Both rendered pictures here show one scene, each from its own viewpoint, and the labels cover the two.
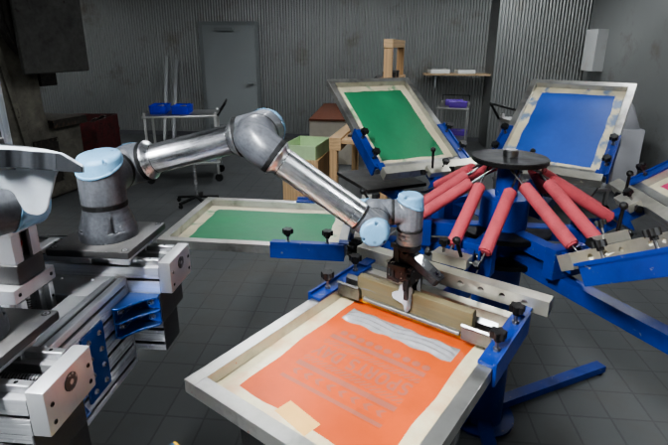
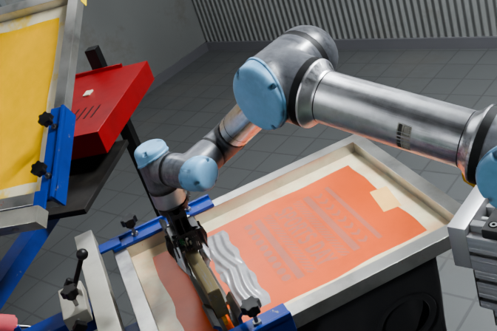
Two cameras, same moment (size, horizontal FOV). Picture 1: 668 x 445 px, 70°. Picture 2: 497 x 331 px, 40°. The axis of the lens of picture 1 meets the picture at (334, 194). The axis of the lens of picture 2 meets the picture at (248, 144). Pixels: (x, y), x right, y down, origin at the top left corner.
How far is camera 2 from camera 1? 2.36 m
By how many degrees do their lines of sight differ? 120
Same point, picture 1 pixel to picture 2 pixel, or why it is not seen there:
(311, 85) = not seen: outside the picture
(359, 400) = (327, 206)
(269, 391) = (399, 221)
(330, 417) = (359, 196)
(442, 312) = not seen: hidden behind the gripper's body
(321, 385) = (349, 221)
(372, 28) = not seen: outside the picture
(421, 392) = (274, 207)
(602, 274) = (63, 179)
